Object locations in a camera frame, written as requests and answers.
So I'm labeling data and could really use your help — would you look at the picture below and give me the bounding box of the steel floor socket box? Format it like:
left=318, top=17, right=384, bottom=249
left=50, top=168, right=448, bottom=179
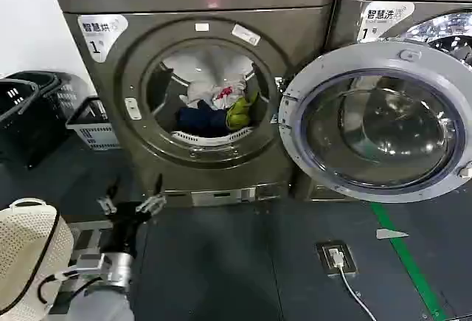
left=315, top=240, right=358, bottom=277

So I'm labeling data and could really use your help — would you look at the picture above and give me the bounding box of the green floor tape line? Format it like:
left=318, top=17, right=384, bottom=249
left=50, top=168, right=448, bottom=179
left=369, top=202, right=449, bottom=321

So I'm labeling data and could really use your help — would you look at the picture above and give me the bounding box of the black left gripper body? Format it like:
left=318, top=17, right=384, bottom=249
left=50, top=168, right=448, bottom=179
left=102, top=201, right=151, bottom=256

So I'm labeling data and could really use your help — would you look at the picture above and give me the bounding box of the grey dryer with open drum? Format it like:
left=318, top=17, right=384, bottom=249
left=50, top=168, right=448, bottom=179
left=60, top=2, right=333, bottom=208

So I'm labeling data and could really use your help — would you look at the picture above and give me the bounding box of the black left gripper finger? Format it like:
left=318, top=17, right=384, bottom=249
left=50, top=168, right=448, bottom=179
left=134, top=172, right=166, bottom=223
left=96, top=176, right=120, bottom=216

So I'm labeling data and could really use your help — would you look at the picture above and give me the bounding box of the grey triangular floor marker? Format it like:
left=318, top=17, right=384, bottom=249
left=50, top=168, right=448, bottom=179
left=375, top=227, right=410, bottom=241

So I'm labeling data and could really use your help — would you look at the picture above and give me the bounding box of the white plastic basket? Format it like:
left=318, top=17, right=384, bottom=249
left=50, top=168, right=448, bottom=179
left=65, top=96, right=122, bottom=151

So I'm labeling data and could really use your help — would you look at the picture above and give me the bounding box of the black plastic basket grey rim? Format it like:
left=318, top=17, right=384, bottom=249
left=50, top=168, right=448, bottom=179
left=0, top=78, right=60, bottom=170

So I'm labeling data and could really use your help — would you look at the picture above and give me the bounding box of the round glass dryer door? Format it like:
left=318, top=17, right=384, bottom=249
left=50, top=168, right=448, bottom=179
left=277, top=38, right=472, bottom=204

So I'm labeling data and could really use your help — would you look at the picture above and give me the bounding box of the white garment with red print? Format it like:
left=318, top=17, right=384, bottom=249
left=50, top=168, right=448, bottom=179
left=209, top=80, right=247, bottom=111

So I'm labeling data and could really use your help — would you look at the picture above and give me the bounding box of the cream perforated laundry basket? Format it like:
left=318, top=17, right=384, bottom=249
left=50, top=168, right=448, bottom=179
left=0, top=197, right=76, bottom=321

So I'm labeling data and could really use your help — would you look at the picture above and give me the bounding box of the white number label on dryer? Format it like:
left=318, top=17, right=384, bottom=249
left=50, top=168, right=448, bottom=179
left=77, top=13, right=130, bottom=65

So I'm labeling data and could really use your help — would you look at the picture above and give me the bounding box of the white plug with cable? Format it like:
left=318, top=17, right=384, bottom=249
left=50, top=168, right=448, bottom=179
left=327, top=248, right=374, bottom=321

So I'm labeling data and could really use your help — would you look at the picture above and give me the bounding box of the white number label on washer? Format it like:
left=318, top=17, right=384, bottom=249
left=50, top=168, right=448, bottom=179
left=355, top=1, right=416, bottom=42

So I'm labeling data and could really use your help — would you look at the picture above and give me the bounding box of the yellow-green garment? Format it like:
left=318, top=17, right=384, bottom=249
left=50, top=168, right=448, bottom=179
left=225, top=91, right=260, bottom=132

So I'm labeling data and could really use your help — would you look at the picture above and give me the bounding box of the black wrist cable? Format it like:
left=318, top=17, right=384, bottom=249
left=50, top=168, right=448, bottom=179
left=37, top=269, right=101, bottom=306

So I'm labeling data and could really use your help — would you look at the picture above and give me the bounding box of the dark blue garment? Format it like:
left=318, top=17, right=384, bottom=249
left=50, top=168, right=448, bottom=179
left=178, top=98, right=230, bottom=138

